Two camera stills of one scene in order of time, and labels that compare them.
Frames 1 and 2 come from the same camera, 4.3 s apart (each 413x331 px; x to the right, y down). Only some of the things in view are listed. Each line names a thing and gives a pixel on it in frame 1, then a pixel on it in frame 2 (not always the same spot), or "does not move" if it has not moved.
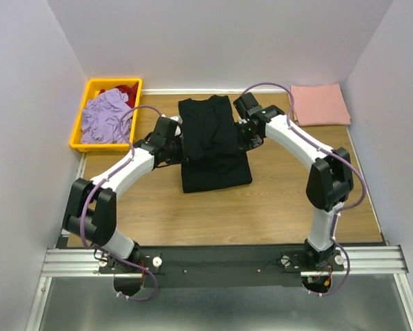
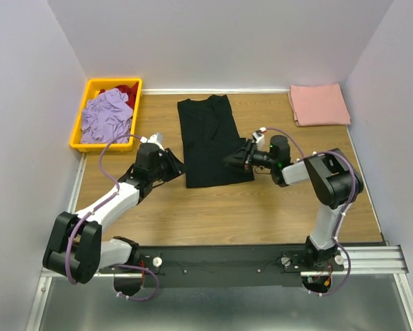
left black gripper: (180, 158) to (176, 166)
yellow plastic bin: (92, 87) does not move
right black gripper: (243, 145) to (242, 159)
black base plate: (220, 266) does not move
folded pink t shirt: (319, 105) does not move
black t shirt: (211, 158) does not move
